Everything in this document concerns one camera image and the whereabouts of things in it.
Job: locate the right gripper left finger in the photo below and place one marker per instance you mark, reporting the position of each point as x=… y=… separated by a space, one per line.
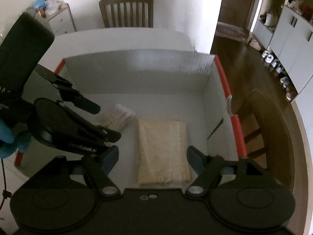
x=95 y=170

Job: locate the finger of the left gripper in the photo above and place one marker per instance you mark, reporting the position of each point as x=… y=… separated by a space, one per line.
x=111 y=136
x=67 y=92

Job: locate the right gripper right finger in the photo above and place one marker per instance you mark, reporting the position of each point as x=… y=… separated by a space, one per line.
x=208 y=170

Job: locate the blue gloved left hand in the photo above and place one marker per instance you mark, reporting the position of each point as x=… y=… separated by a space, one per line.
x=13 y=140

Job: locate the white drawer cabinet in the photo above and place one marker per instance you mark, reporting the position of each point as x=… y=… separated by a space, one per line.
x=61 y=22

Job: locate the beige folded cloth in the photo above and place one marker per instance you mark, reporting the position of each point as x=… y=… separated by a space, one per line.
x=162 y=147

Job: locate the red white cardboard box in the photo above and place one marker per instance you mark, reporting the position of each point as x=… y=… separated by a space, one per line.
x=155 y=84

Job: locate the brown wooden chair far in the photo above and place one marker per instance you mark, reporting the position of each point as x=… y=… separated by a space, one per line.
x=127 y=13

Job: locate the white wall cabinet unit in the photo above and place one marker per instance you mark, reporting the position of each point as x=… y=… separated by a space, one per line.
x=292 y=44

